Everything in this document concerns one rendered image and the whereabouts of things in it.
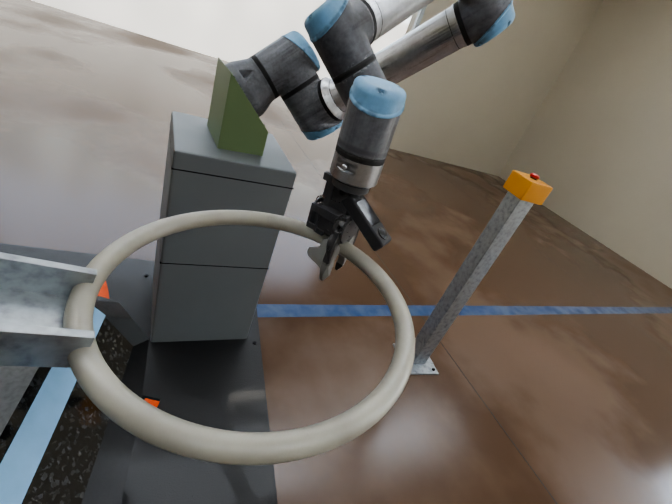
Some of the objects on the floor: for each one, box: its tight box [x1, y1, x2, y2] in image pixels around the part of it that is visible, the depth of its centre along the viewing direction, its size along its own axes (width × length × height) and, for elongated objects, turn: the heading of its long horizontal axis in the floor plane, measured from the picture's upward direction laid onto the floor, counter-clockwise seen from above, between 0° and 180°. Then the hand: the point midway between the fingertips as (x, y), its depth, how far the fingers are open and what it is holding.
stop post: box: [393, 170, 553, 375], centre depth 173 cm, size 20×20×109 cm
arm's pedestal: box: [144, 111, 297, 345], centre depth 155 cm, size 50×50×85 cm
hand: (333, 271), depth 77 cm, fingers closed on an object, 5 cm apart
